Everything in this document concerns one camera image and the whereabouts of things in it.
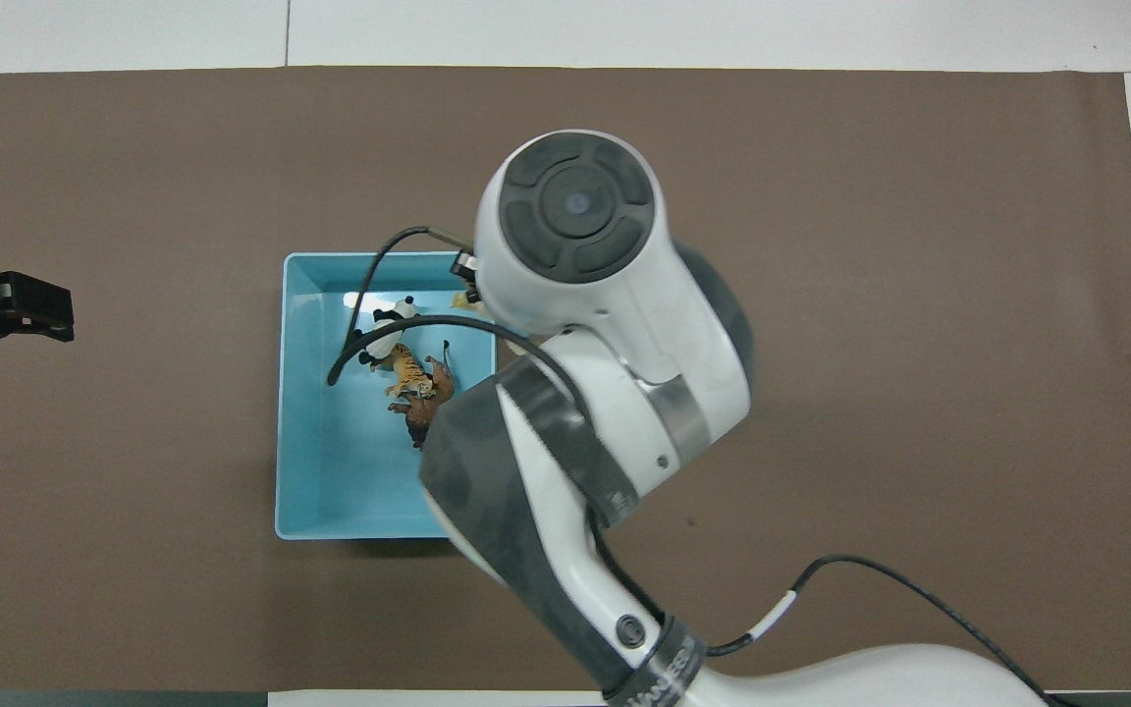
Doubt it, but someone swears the black white panda toy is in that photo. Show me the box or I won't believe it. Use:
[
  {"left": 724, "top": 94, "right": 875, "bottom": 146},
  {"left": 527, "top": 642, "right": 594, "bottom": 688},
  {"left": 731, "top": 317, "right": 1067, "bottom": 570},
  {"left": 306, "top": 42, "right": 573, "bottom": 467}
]
[{"left": 359, "top": 297, "right": 419, "bottom": 369}]

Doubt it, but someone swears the orange tiger toy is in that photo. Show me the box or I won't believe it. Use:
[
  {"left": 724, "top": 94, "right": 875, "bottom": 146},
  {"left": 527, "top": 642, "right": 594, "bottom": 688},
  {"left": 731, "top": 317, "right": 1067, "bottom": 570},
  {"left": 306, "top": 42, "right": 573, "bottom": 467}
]
[{"left": 384, "top": 342, "right": 434, "bottom": 413}]

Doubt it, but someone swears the brown lion toy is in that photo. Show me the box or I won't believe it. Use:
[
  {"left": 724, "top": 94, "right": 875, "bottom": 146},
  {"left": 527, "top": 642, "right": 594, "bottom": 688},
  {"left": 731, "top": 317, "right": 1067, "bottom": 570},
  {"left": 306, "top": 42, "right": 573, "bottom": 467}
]
[{"left": 406, "top": 339, "right": 457, "bottom": 451}]

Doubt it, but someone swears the light blue storage box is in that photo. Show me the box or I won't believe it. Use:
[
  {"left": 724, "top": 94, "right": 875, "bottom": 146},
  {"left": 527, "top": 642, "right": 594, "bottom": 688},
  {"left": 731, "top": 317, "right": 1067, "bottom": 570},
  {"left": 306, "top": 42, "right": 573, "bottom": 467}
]
[{"left": 274, "top": 251, "right": 500, "bottom": 541}]

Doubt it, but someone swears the brown table mat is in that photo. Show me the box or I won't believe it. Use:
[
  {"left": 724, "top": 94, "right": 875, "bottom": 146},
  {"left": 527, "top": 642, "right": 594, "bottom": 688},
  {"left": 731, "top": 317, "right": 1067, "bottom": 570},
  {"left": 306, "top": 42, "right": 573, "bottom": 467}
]
[{"left": 0, "top": 66, "right": 1131, "bottom": 693}]

